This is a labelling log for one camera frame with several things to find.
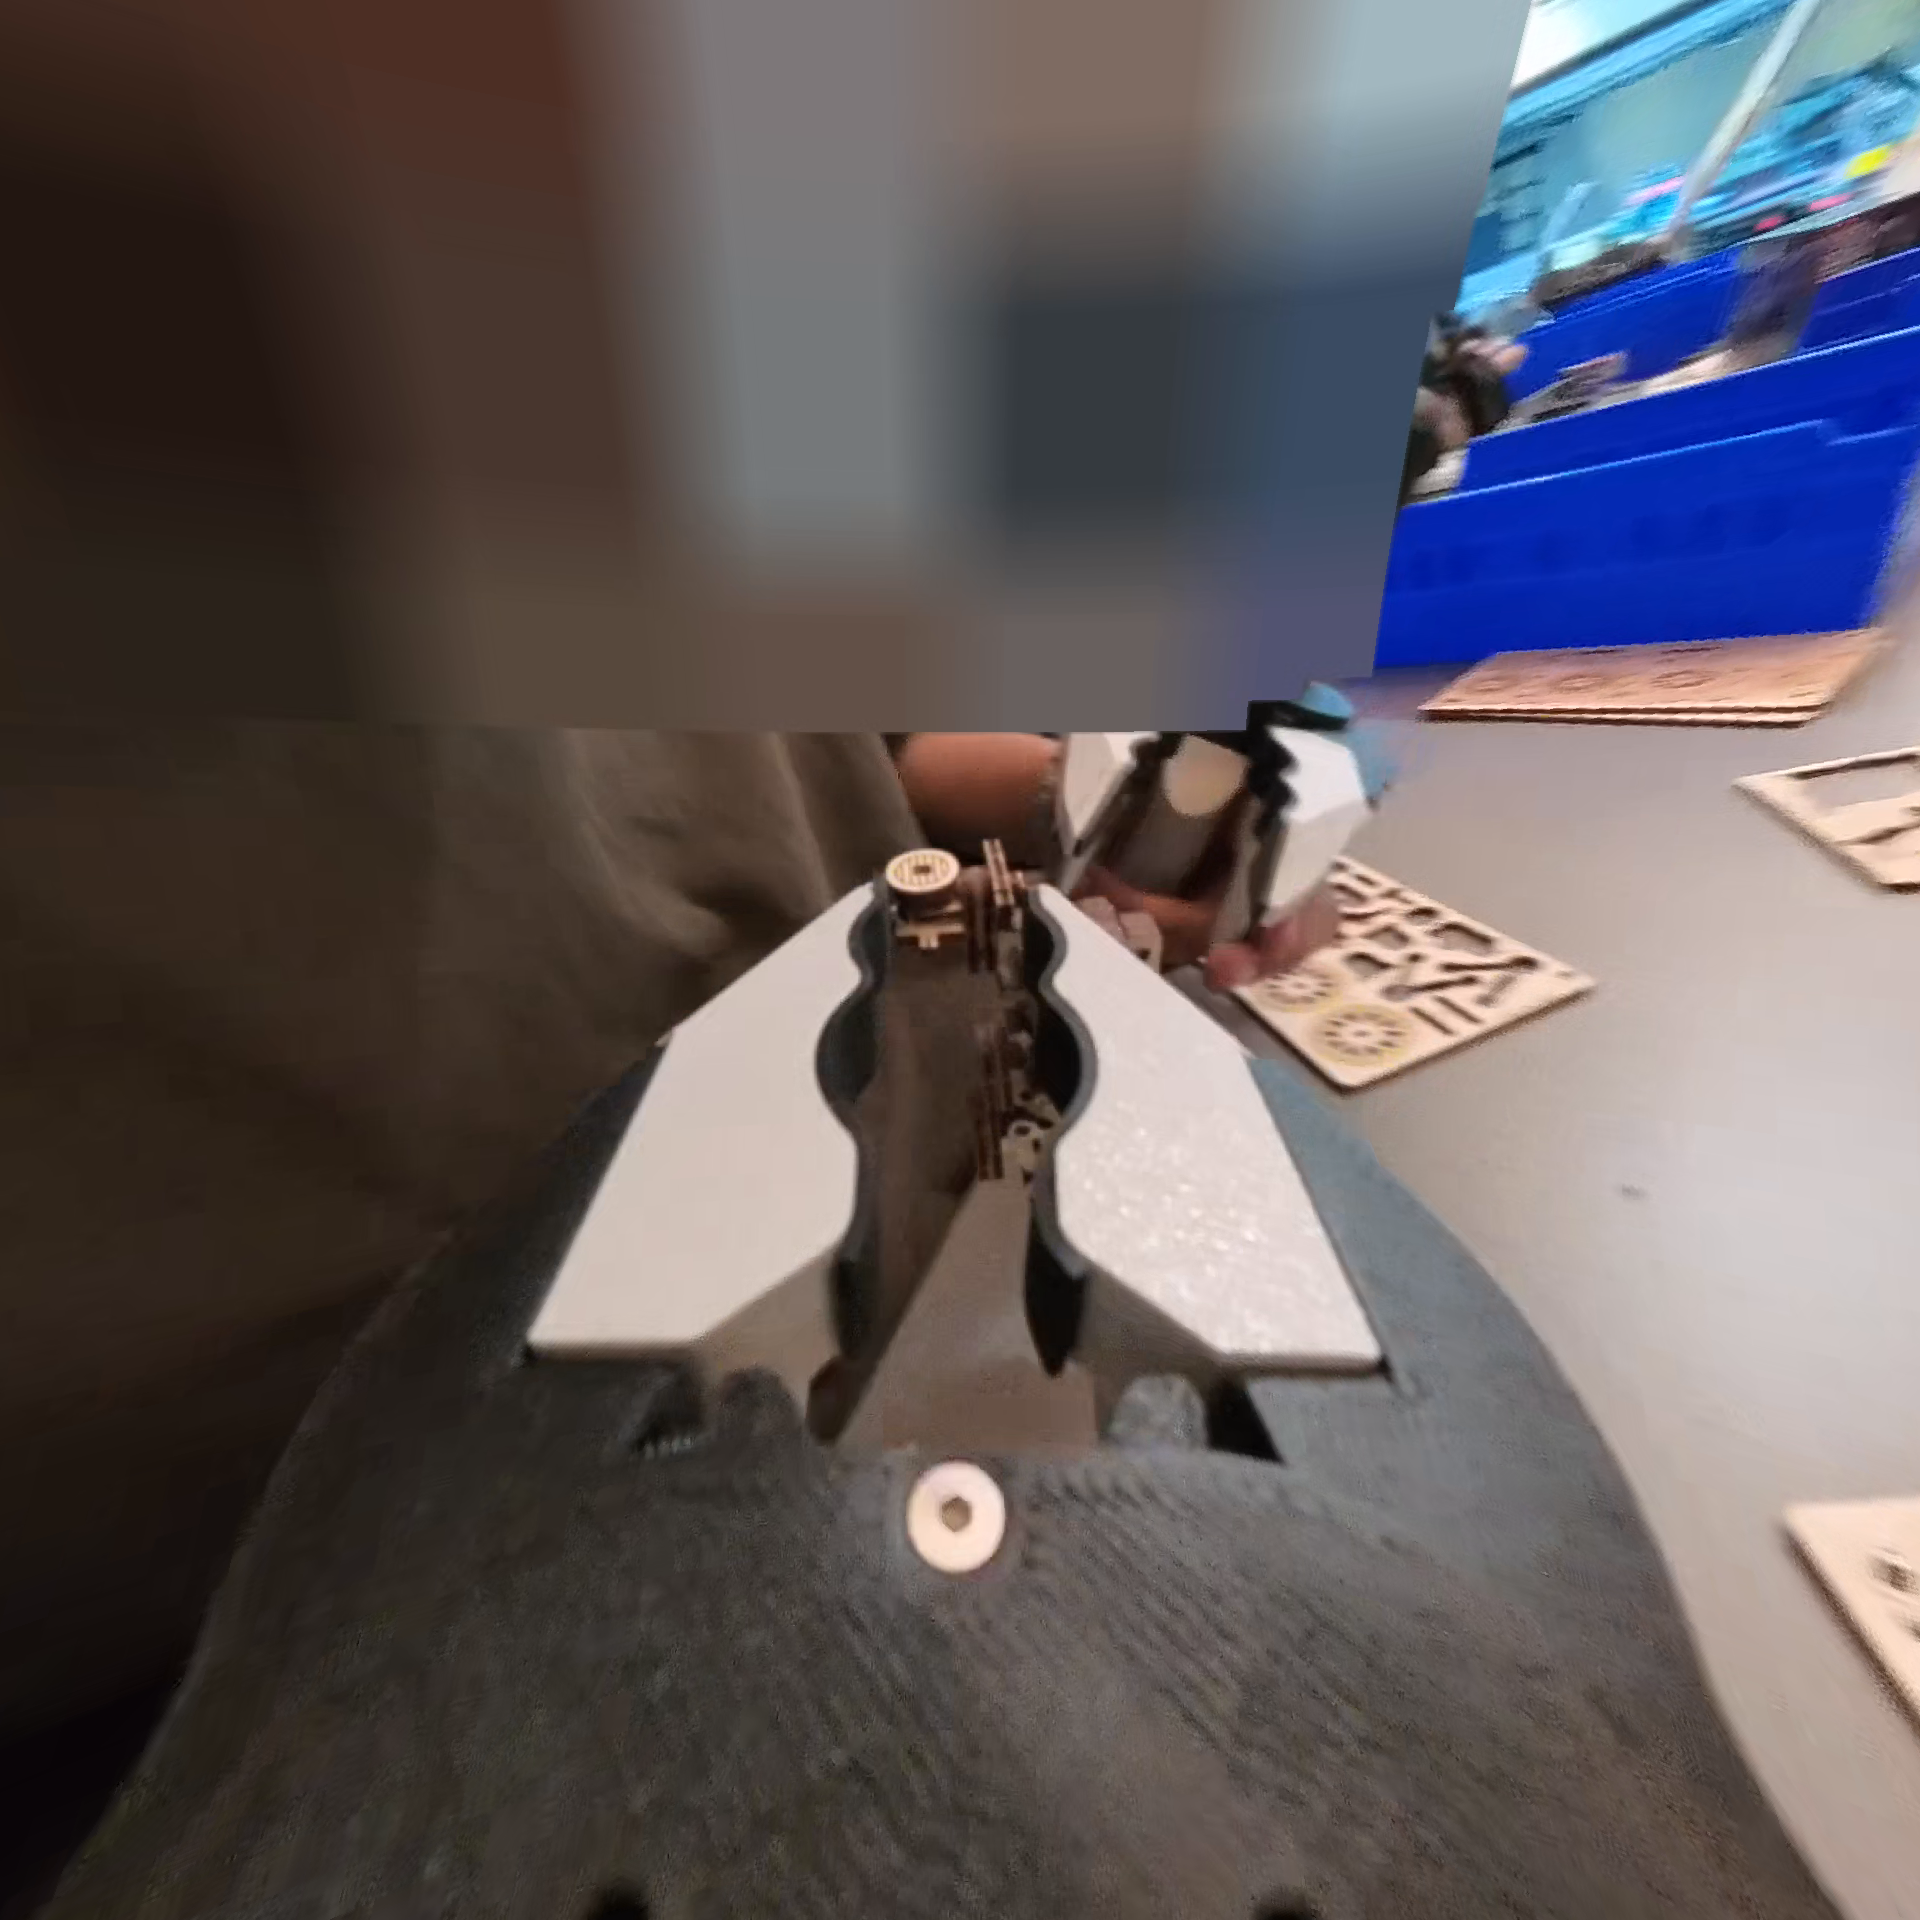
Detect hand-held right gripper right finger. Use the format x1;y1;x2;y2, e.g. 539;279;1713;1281
1025;881;1385;1379

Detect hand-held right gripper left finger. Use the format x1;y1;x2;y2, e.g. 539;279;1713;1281
525;877;906;1374

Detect small wooden puzzle model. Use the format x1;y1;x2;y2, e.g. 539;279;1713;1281
881;839;1085;1203

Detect person's left forearm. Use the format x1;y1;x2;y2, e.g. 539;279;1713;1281
898;732;1072;879

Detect person's left hand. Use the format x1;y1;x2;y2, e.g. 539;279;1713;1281
1073;877;1343;995

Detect wooden puzzle sheet with wheels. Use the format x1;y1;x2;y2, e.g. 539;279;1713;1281
1232;856;1598;1092

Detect stack of wooden puzzle sheets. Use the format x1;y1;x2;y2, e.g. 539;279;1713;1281
1419;629;1896;731

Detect large blue plastic bin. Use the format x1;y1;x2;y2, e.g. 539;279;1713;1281
1375;428;1920;672

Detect long emptied wooden puzzle sheet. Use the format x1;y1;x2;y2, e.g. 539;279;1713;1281
1734;744;1920;891

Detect long blue plastic bin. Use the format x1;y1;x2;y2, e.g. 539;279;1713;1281
1515;240;1920;395

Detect large wooden sheet round holes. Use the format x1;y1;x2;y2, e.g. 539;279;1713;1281
1783;1501;1920;1731

